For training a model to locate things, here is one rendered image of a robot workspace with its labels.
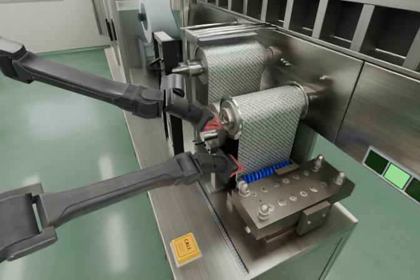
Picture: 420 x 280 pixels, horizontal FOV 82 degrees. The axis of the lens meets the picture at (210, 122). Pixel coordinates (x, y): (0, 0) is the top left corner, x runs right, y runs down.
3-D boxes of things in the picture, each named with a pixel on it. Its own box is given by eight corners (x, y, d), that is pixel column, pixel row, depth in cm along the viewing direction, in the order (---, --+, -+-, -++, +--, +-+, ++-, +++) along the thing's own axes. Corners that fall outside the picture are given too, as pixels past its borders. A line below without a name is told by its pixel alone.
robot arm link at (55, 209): (7, 255, 36) (-7, 191, 40) (5, 265, 39) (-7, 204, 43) (205, 176, 67) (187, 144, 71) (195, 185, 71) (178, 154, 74)
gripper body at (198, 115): (202, 134, 71) (182, 126, 66) (189, 118, 78) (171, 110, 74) (214, 116, 69) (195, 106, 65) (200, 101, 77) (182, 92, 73)
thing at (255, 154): (235, 180, 87) (239, 140, 77) (287, 162, 95) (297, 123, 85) (236, 181, 87) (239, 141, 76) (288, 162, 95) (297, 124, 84)
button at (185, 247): (172, 244, 79) (171, 240, 78) (192, 235, 81) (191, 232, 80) (179, 264, 74) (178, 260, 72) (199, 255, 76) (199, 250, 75)
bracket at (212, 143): (204, 185, 100) (202, 124, 83) (218, 180, 102) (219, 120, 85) (209, 194, 96) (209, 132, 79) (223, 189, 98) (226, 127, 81)
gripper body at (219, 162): (228, 184, 77) (210, 182, 73) (214, 163, 85) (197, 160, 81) (238, 168, 75) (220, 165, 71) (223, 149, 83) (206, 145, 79)
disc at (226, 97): (217, 120, 88) (221, 86, 78) (219, 120, 88) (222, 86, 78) (237, 149, 78) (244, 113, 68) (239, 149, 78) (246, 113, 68)
